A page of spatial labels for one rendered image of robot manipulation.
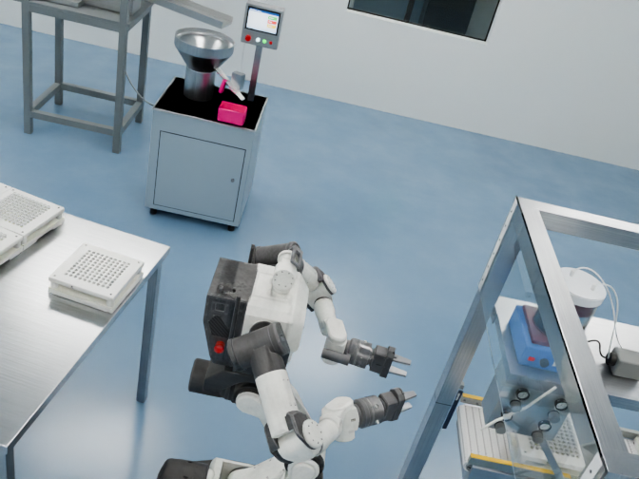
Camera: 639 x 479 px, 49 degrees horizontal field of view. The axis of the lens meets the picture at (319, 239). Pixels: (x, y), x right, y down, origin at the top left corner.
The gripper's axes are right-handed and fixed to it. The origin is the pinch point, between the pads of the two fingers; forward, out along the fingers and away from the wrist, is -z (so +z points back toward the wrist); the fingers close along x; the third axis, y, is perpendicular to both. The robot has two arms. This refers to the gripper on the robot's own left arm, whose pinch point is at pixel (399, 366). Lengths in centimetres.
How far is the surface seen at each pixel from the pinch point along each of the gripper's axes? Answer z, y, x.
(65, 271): 122, -2, 6
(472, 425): -30.7, -1.3, 16.8
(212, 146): 129, -190, 42
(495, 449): -39.2, 6.2, 16.8
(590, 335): -55, -11, -27
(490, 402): -27.6, 15.8, -10.6
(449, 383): -19.8, -10.9, 10.1
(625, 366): -61, 6, -32
